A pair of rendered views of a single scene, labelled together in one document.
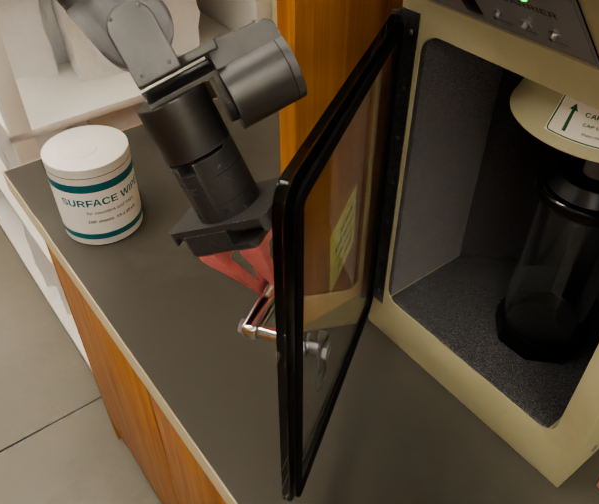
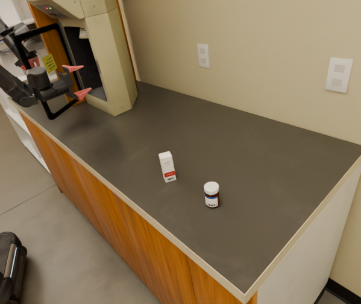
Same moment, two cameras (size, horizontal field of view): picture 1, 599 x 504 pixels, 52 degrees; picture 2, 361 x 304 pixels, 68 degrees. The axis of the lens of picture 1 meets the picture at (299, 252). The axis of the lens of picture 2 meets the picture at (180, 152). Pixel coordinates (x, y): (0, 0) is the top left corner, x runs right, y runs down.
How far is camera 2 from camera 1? 1.14 m
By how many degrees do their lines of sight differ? 8
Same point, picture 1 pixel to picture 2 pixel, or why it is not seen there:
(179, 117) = (8, 38)
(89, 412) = (52, 188)
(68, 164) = not seen: hidden behind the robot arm
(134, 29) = not seen: outside the picture
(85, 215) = not seen: hidden behind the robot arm
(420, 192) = (81, 63)
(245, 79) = (18, 31)
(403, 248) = (83, 78)
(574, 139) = (82, 35)
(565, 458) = (111, 106)
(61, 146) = not seen: hidden behind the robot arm
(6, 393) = (26, 188)
